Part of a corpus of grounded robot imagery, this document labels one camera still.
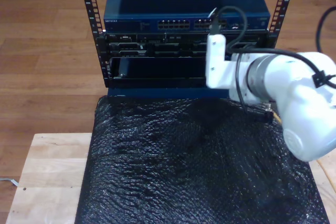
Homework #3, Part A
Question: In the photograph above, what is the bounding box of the yellow network cable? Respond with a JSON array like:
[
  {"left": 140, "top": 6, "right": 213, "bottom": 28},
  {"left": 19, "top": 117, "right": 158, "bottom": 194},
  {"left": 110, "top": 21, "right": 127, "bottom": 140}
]
[{"left": 272, "top": 112, "right": 336, "bottom": 192}]

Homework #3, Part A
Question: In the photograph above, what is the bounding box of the blue device with white label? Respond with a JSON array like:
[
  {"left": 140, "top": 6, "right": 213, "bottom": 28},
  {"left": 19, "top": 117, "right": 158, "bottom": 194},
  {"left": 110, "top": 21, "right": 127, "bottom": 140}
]
[{"left": 107, "top": 56, "right": 265, "bottom": 99}]

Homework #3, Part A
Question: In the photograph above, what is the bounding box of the black rack server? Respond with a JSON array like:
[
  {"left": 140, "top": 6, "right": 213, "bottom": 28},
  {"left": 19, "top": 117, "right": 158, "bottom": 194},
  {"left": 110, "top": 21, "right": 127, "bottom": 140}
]
[{"left": 103, "top": 31, "right": 269, "bottom": 58}]

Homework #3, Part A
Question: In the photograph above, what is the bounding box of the black bubble wrap mat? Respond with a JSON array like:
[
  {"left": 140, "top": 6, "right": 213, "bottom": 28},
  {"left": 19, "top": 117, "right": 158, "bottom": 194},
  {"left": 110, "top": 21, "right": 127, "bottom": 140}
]
[{"left": 75, "top": 95, "right": 330, "bottom": 224}]

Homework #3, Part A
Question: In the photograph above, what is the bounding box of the grey flat strip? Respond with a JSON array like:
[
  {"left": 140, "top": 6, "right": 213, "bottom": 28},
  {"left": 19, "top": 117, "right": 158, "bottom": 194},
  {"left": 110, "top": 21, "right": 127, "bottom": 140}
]
[{"left": 0, "top": 178, "right": 20, "bottom": 187}]

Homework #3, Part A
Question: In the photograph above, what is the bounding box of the gripper black connector cable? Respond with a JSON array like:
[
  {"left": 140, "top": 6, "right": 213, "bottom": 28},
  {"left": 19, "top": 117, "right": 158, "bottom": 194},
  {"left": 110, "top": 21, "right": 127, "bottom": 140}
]
[{"left": 234, "top": 53, "right": 274, "bottom": 124}]

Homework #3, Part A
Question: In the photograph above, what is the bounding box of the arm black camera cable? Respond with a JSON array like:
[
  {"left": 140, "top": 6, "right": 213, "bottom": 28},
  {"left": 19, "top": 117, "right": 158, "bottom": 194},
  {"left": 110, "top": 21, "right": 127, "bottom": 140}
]
[{"left": 209, "top": 5, "right": 336, "bottom": 90}]

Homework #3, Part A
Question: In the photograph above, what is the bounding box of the thick black hanging cable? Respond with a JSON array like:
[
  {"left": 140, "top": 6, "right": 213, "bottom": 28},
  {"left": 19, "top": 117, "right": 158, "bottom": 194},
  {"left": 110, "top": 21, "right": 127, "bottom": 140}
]
[{"left": 316, "top": 5, "right": 336, "bottom": 54}]

